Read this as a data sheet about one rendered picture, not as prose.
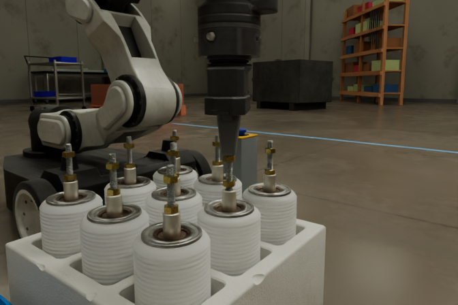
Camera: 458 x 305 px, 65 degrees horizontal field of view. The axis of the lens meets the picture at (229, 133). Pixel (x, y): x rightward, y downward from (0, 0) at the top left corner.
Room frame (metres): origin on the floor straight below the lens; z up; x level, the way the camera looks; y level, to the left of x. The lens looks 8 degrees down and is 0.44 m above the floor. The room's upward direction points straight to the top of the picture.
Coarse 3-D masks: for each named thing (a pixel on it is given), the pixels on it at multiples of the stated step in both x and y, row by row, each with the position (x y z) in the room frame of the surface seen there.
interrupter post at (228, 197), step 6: (222, 192) 0.52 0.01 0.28; (228, 192) 0.51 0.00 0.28; (234, 192) 0.52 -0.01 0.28; (222, 198) 0.52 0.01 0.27; (228, 198) 0.51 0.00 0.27; (234, 198) 0.52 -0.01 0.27; (222, 204) 0.52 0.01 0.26; (228, 204) 0.51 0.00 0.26; (234, 204) 0.52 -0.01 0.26; (228, 210) 0.51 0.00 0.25
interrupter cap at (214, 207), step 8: (216, 200) 0.55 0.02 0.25; (240, 200) 0.55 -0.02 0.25; (208, 208) 0.52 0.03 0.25; (216, 208) 0.52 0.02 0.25; (240, 208) 0.52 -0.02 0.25; (248, 208) 0.52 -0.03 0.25; (216, 216) 0.49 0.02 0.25; (224, 216) 0.48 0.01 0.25; (232, 216) 0.48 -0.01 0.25; (240, 216) 0.49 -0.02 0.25
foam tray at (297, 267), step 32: (32, 256) 0.51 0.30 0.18; (288, 256) 0.52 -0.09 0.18; (320, 256) 0.61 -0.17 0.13; (32, 288) 0.50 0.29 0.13; (64, 288) 0.44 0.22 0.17; (96, 288) 0.43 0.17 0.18; (128, 288) 0.43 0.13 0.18; (224, 288) 0.43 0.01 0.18; (256, 288) 0.44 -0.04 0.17; (288, 288) 0.52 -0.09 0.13; (320, 288) 0.62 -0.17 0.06
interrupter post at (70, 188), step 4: (76, 180) 0.57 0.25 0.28; (64, 184) 0.56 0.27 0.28; (68, 184) 0.56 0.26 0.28; (72, 184) 0.56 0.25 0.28; (76, 184) 0.57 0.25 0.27; (64, 188) 0.56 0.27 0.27; (68, 188) 0.56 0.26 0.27; (72, 188) 0.56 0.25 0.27; (76, 188) 0.57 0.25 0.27; (64, 192) 0.56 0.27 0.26; (68, 192) 0.56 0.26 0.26; (72, 192) 0.56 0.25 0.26; (76, 192) 0.57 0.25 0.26; (64, 196) 0.56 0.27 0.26; (68, 196) 0.56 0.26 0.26; (72, 196) 0.56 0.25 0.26; (76, 196) 0.57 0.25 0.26; (68, 200) 0.56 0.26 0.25
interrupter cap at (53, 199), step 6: (60, 192) 0.59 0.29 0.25; (78, 192) 0.60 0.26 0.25; (84, 192) 0.59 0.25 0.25; (90, 192) 0.60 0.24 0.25; (48, 198) 0.56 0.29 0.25; (54, 198) 0.56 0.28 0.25; (60, 198) 0.57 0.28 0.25; (78, 198) 0.57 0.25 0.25; (84, 198) 0.56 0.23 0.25; (90, 198) 0.56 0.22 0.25; (48, 204) 0.54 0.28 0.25; (54, 204) 0.53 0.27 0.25; (60, 204) 0.53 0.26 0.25; (66, 204) 0.53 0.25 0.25; (72, 204) 0.54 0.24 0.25
